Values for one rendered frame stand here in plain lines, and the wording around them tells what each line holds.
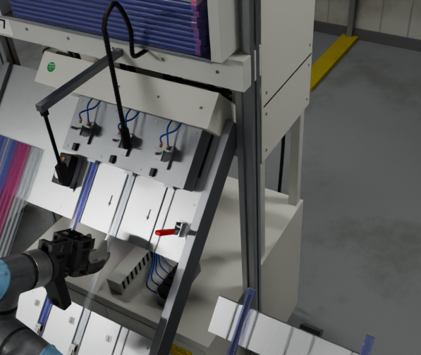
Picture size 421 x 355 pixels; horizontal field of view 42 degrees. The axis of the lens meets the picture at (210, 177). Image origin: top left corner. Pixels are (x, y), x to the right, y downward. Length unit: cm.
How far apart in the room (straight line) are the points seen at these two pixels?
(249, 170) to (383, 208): 163
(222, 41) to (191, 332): 82
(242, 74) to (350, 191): 187
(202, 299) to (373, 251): 119
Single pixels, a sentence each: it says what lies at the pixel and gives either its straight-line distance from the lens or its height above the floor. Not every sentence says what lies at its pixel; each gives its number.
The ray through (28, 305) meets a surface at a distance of 146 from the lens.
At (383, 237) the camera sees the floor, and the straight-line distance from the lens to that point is 269.
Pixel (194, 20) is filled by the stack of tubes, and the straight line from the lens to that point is 107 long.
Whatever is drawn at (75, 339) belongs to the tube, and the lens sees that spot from 136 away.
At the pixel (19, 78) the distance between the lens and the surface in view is 158.
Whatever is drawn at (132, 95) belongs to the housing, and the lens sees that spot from 125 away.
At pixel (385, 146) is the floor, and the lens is 324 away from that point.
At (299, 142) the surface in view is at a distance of 171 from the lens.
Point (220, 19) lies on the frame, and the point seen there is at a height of 148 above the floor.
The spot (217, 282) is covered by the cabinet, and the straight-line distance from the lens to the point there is 165.
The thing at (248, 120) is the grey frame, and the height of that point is 123.
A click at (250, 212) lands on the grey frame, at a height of 95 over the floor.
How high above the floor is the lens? 189
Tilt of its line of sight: 39 degrees down
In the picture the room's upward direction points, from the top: 5 degrees counter-clockwise
